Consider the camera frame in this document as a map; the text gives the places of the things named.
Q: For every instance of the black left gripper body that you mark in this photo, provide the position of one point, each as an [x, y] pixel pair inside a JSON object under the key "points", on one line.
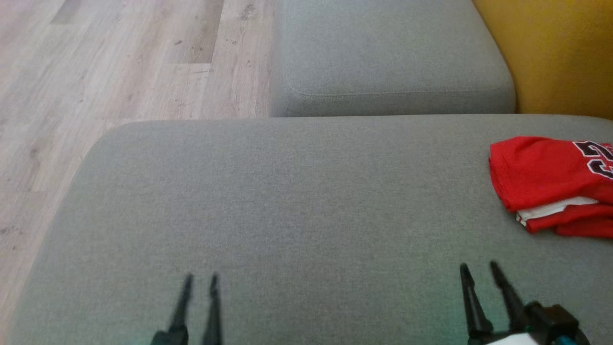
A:
{"points": [[172, 337]]}

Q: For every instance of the large yellow sofa back cushion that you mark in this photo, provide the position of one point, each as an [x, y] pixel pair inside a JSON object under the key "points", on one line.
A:
{"points": [[560, 52]]}

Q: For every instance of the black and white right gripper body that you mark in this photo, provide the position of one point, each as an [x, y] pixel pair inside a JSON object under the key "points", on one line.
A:
{"points": [[558, 323]]}

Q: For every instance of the folded red and white garment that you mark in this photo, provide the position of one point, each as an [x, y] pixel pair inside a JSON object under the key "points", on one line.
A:
{"points": [[574, 223]]}

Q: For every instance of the grey sofa seat cushion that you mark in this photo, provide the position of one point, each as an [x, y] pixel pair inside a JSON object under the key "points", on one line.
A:
{"points": [[383, 48]]}

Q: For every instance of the large grey sofa seat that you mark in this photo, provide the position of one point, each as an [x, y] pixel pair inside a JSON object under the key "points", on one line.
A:
{"points": [[239, 201]]}

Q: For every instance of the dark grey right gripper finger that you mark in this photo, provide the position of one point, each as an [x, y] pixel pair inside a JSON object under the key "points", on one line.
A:
{"points": [[519, 311], [475, 311]]}

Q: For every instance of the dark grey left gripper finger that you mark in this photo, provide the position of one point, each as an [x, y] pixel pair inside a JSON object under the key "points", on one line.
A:
{"points": [[182, 306], [213, 316]]}

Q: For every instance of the red and white jersey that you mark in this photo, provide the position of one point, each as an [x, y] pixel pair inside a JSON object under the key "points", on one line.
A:
{"points": [[536, 167]]}

